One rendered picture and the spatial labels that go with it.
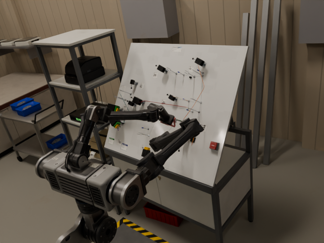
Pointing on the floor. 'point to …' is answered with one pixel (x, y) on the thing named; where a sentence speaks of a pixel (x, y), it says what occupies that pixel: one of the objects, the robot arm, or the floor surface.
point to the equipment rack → (85, 38)
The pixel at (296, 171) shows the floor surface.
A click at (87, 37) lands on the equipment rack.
